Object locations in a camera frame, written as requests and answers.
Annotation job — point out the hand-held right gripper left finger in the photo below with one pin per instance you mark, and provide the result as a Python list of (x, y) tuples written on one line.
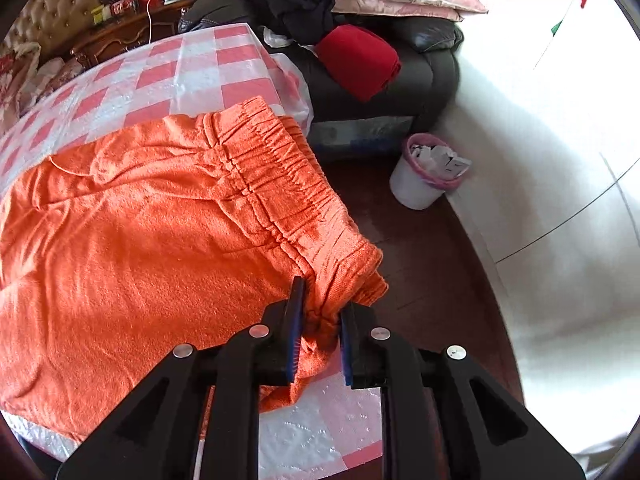
[(298, 340)]

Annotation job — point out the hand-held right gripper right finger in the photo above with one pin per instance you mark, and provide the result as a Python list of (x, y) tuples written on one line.
[(347, 345)]

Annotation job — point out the orange pants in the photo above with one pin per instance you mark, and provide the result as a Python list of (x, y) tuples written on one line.
[(150, 260)]

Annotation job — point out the white bin with pink liner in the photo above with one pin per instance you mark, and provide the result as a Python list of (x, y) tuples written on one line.
[(412, 185)]

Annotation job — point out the black leather sofa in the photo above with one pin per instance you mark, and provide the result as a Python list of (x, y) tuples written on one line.
[(435, 75)]

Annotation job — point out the red folded cloth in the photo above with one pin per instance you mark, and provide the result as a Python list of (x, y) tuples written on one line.
[(357, 60)]

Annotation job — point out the pink white checkered tablecloth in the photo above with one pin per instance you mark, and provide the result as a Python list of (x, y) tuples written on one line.
[(200, 70)]

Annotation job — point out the black clothes pile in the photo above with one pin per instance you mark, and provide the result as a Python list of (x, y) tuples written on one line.
[(295, 7)]

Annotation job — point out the flat pink pillow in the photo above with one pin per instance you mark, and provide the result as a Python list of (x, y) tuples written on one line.
[(400, 10)]

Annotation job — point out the carved wooden cabinet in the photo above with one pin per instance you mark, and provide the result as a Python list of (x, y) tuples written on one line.
[(125, 30)]

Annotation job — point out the floral blanket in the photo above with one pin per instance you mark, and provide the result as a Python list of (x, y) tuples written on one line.
[(25, 85)]

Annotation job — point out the red box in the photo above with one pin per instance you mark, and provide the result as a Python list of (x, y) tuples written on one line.
[(127, 6)]

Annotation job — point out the yellow box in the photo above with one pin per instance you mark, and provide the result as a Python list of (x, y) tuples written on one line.
[(101, 14)]

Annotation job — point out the tufted beige headboard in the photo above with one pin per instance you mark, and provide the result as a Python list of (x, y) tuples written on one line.
[(60, 5)]

